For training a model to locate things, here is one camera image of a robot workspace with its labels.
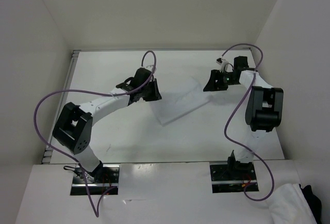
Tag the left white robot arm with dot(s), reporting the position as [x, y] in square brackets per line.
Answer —
[74, 126]

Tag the white cloth pile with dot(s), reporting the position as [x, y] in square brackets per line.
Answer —
[287, 204]

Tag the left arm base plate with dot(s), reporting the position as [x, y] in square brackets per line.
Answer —
[107, 181]

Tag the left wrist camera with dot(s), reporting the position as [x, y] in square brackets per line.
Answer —
[151, 68]

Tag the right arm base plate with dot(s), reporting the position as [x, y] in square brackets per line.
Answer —
[225, 180]

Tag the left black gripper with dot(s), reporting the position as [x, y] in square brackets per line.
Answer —
[156, 95]

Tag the black cloth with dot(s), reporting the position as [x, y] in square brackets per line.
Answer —
[314, 202]

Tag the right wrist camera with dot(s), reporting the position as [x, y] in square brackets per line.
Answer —
[224, 64]

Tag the white skirt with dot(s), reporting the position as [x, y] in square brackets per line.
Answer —
[179, 101]

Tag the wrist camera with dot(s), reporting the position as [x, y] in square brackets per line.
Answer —
[224, 64]
[151, 68]

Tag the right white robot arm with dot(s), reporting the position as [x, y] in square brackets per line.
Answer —
[263, 111]

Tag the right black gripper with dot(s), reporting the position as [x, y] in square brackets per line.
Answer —
[212, 85]

